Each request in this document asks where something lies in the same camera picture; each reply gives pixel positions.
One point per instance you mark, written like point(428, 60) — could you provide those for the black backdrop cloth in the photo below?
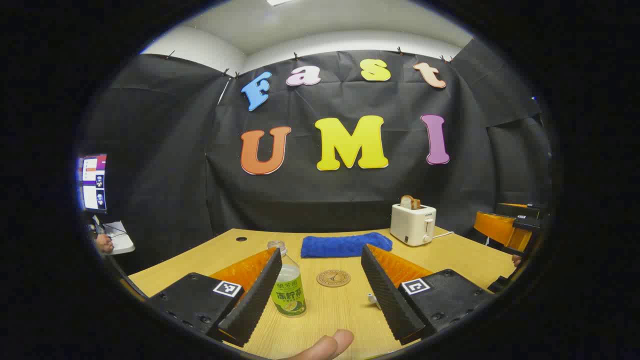
point(350, 195)

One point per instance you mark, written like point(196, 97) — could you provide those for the green label water bottle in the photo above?
point(290, 290)

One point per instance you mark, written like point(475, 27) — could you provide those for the computer monitor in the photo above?
point(94, 182)

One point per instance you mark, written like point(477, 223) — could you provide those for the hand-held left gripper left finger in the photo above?
point(252, 300)

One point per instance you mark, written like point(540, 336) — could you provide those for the round wooden coaster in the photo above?
point(333, 278)

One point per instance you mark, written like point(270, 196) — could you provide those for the ceiling light panel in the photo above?
point(277, 2)

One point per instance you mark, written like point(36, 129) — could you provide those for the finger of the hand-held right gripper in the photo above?
point(500, 229)
point(520, 210)

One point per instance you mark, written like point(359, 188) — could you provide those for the bread slice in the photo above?
point(410, 202)

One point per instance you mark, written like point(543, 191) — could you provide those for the white toaster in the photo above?
point(412, 225)

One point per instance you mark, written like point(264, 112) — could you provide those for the white side table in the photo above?
point(121, 241)

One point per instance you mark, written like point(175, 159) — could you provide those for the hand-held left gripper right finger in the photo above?
point(387, 295)

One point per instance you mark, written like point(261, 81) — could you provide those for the blue towel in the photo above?
point(340, 245)

